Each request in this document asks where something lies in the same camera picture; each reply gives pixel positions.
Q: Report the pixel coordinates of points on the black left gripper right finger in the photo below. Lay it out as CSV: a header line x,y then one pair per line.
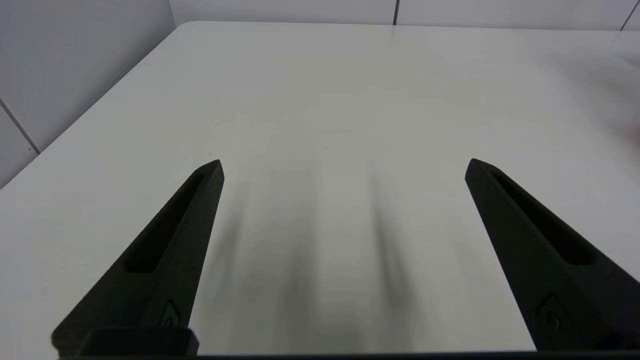
x,y
535,265

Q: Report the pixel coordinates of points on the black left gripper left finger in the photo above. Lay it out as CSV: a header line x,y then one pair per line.
x,y
170,270

